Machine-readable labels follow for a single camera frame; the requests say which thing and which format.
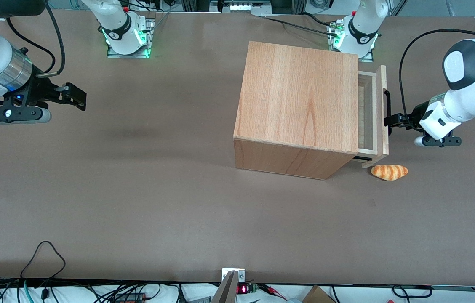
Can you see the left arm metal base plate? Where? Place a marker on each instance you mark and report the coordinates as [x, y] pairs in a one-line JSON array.
[[368, 58]]

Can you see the orange black device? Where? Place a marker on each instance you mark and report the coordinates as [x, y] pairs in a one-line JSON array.
[[130, 298]]

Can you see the grey slanted post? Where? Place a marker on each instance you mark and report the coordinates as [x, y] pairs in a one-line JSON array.
[[227, 290]]

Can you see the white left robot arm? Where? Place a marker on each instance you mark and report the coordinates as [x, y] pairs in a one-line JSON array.
[[473, 101]]

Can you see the wooden drawer cabinet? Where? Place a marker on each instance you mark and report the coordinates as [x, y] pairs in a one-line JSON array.
[[296, 97]]

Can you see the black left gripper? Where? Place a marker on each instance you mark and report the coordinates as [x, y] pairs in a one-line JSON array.
[[416, 112]]

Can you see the small aluminium bracket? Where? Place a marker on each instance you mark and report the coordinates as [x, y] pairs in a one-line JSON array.
[[241, 275]]

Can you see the white lit device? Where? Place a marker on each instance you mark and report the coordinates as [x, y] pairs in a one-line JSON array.
[[244, 6]]

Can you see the red clip leads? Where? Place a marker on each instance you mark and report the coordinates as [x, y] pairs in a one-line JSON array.
[[273, 290]]

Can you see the red LED display module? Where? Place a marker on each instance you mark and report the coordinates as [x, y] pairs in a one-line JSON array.
[[244, 289]]

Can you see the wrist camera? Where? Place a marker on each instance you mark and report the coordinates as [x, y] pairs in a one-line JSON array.
[[441, 141], [10, 114]]

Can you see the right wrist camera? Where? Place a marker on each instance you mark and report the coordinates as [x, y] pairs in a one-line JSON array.
[[10, 114]]

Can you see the brown cardboard piece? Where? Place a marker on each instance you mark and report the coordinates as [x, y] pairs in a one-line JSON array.
[[317, 296]]

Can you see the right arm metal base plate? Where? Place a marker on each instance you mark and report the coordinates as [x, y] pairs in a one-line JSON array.
[[150, 38]]

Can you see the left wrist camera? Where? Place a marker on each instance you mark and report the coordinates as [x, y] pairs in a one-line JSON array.
[[441, 141]]

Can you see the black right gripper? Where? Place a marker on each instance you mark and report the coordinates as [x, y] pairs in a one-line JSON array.
[[41, 93]]

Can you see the striped bread roll toy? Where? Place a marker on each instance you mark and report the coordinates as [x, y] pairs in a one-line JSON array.
[[389, 172]]

